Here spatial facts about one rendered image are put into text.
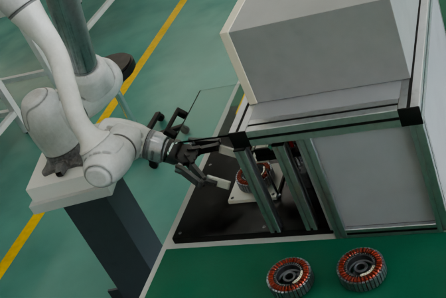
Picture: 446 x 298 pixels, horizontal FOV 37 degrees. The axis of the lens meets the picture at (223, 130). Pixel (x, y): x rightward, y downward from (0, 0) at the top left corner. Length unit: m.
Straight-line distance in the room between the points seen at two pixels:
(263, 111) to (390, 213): 0.39
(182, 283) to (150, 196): 1.77
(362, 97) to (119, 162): 0.69
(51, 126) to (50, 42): 0.47
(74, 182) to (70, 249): 1.19
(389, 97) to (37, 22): 0.99
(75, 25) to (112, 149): 0.52
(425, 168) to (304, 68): 0.35
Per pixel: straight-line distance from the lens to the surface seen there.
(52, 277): 3.43
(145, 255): 2.65
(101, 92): 2.38
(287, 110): 1.55
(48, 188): 2.42
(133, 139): 1.91
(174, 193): 3.46
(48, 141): 2.36
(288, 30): 1.49
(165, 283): 1.83
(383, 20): 1.45
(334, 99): 1.53
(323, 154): 1.55
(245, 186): 1.90
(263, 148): 1.81
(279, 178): 1.92
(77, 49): 2.24
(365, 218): 1.67
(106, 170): 1.78
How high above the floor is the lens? 1.92
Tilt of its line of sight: 31 degrees down
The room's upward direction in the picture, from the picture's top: 25 degrees counter-clockwise
